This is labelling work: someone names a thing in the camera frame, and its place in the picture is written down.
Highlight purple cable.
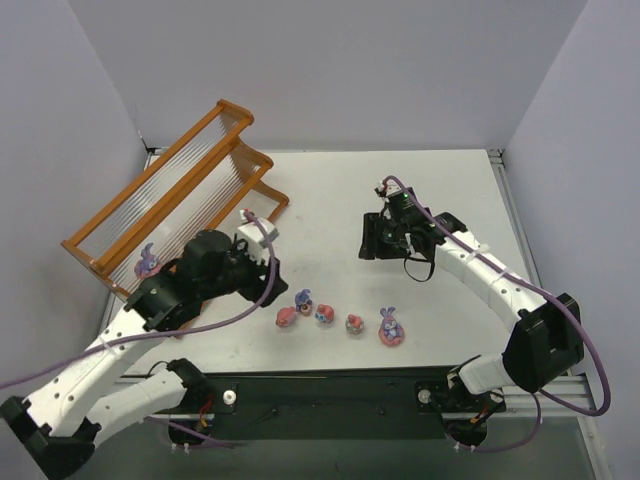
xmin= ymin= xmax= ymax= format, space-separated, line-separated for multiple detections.
xmin=0 ymin=212 xmax=279 ymax=449
xmin=384 ymin=174 xmax=612 ymax=454

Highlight purple creature pink donut toy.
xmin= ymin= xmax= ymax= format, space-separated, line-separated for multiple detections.
xmin=134 ymin=242 xmax=162 ymax=279

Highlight purple bunny small toy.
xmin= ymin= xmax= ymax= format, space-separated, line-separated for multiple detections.
xmin=294 ymin=288 xmax=313 ymax=316

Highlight pink toy clear base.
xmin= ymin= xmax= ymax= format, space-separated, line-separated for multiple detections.
xmin=345 ymin=314 xmax=365 ymax=336

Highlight pink blob toy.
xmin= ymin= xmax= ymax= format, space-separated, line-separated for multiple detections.
xmin=275 ymin=306 xmax=297 ymax=328

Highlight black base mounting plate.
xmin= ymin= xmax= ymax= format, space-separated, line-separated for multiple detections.
xmin=160 ymin=367 xmax=506 ymax=444

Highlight pink toy blue glasses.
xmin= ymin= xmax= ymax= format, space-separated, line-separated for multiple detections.
xmin=314 ymin=304 xmax=335 ymax=324

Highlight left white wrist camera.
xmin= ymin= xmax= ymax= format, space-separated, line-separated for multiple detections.
xmin=236 ymin=209 xmax=279 ymax=263

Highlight purple bunny pink ring toy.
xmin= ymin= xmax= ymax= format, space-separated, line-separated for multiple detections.
xmin=378 ymin=306 xmax=405 ymax=347

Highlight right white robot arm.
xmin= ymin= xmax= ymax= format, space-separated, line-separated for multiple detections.
xmin=359 ymin=187 xmax=584 ymax=396

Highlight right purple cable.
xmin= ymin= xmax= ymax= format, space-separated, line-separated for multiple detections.
xmin=384 ymin=174 xmax=612 ymax=454

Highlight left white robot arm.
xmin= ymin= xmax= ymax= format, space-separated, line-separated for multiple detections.
xmin=1 ymin=219 xmax=288 ymax=479

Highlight orange tiered display shelf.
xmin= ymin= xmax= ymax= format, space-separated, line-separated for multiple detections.
xmin=62 ymin=100 xmax=289 ymax=300

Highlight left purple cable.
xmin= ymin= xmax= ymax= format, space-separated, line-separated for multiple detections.
xmin=0 ymin=212 xmax=279 ymax=449

